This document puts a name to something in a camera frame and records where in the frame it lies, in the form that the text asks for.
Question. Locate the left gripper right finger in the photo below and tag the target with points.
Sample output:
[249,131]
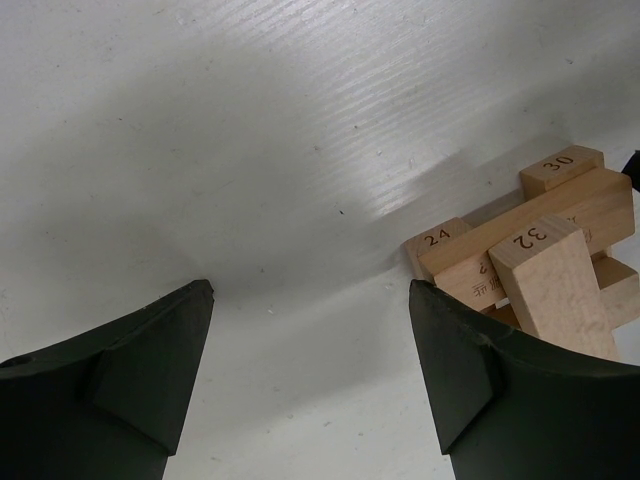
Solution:
[507,405]

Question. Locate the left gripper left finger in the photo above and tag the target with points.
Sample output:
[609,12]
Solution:
[110,403]

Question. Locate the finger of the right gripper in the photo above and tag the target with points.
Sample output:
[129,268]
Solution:
[632,170]

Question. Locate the wood block three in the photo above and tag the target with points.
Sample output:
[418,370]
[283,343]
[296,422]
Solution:
[595,207]

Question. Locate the wood block five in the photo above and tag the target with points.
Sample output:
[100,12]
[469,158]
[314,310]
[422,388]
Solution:
[559,168]

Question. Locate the wood block one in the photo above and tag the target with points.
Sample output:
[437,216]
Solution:
[553,237]

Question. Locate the wood block four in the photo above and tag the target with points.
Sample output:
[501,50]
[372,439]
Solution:
[431,239]

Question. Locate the wood block two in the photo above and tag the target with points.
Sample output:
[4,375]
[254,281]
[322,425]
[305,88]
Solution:
[617,290]

